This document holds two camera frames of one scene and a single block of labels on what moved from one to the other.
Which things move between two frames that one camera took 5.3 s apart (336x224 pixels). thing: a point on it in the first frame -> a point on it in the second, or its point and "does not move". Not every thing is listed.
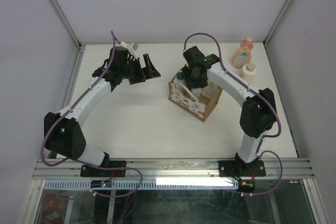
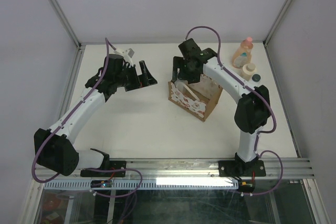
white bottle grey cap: (197, 91) -> (256, 77)
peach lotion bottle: (242, 54) does not move
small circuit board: (101, 183) does not move
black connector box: (247, 185) does not move
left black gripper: (149, 73) -> (145, 80)
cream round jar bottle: (249, 71) does not move
